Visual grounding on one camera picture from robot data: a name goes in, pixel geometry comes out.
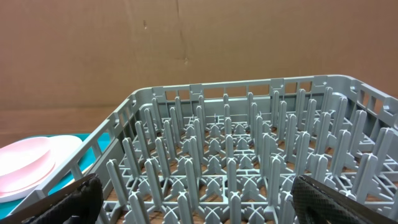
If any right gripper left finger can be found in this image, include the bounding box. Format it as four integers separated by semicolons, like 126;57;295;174
1;174;104;224

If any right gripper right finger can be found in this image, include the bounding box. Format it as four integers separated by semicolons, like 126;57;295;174
291;175;397;224

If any grey dishwasher rack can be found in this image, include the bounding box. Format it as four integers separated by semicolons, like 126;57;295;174
6;75;397;223

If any white round plate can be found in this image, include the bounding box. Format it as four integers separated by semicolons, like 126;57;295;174
1;135;82;203

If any pink bowl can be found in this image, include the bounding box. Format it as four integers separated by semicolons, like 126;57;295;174
1;137;55;193

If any teal plastic tray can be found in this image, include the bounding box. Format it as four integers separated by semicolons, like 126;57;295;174
0;133;111;220

